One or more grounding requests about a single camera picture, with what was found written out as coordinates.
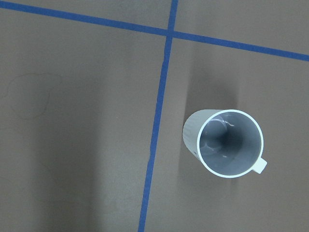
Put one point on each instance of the light grey ribbed cup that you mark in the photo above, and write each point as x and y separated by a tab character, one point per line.
229	143

